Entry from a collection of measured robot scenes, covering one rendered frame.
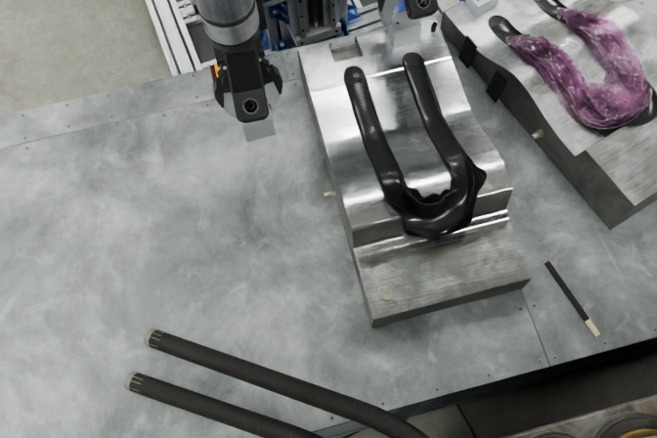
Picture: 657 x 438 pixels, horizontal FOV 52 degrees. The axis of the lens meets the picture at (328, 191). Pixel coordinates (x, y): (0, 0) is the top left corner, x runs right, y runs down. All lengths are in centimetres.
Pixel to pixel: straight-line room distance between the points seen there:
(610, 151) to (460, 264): 30
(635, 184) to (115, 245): 87
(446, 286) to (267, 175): 38
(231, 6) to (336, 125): 37
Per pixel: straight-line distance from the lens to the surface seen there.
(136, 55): 243
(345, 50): 126
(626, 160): 117
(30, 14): 267
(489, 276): 109
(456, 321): 113
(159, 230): 121
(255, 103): 94
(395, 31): 119
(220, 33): 90
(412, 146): 112
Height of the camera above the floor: 189
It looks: 66 degrees down
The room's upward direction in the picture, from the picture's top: 5 degrees counter-clockwise
